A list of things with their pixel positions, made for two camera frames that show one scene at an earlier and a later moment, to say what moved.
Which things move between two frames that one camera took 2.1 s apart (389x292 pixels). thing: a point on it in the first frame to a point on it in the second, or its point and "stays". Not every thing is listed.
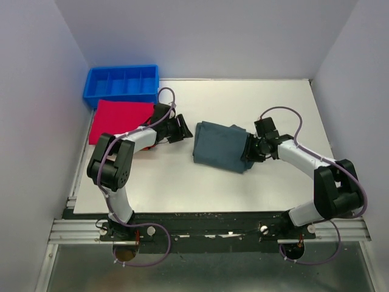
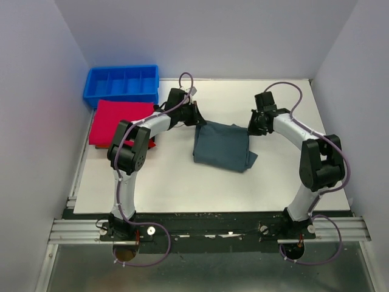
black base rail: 209,232 stays
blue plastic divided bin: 130,83 stays
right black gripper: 248,151 to 251,129
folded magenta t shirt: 117,117 stays
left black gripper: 182,131 to 197,118
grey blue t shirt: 220,146 stays
